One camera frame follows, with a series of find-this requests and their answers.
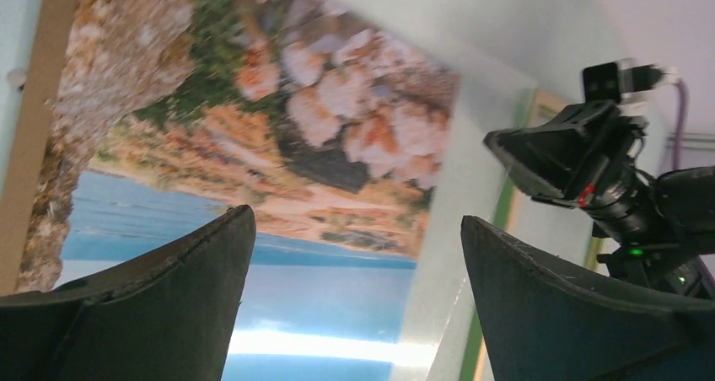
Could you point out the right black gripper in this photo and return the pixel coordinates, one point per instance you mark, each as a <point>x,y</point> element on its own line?
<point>588,142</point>

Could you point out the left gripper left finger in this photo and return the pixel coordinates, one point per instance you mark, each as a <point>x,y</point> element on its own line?
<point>168,314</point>

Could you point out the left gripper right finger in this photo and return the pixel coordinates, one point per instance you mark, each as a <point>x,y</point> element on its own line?
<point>545,318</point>

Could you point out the wooden picture frame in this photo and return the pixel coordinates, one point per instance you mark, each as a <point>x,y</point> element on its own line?
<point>564,233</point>

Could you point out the landscape photo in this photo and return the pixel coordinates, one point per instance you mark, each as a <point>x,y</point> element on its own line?
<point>333,129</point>

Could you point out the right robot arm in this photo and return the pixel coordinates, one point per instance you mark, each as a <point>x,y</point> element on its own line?
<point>685,198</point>

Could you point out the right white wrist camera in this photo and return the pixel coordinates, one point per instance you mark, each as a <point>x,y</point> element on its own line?
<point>624,81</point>

